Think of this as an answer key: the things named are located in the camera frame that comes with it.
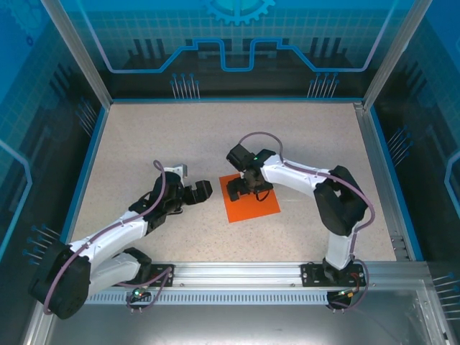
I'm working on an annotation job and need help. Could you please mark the orange paper sheet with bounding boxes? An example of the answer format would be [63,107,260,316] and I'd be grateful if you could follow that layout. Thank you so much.
[218,172,282,224]

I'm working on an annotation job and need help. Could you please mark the blue table edge strip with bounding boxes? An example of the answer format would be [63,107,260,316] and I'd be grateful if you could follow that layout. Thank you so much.
[109,96,364,106]
[369,106,425,262]
[61,106,111,251]

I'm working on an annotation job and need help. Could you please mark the small adapter board with LED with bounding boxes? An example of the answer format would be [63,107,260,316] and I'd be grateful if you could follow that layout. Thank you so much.
[333,287,362,300]
[129,285,151,302]

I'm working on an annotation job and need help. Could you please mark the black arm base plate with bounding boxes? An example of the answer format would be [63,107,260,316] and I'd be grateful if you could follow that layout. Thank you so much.
[300,262,364,288]
[143,263,176,288]

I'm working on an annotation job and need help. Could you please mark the aluminium mounting rail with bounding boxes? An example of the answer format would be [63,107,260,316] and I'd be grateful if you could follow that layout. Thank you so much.
[89,260,431,290]

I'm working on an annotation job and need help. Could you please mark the slotted grey cable duct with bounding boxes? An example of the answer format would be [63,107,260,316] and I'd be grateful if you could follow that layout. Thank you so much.
[84,291,335,305]

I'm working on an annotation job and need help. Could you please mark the aluminium side rail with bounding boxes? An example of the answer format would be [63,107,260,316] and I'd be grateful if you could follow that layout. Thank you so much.
[353,101,414,262]

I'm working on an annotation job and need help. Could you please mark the blue gear graphic wall panel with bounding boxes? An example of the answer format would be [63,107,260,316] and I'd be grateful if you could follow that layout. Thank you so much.
[59,0,414,100]

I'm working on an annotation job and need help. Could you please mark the blue circuit graphic wall panel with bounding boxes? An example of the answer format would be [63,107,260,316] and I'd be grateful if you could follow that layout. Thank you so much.
[369,0,460,345]
[0,0,109,345]

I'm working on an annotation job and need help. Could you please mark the aluminium frame post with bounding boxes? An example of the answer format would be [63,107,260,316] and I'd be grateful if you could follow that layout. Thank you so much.
[362,0,434,111]
[40,0,113,109]

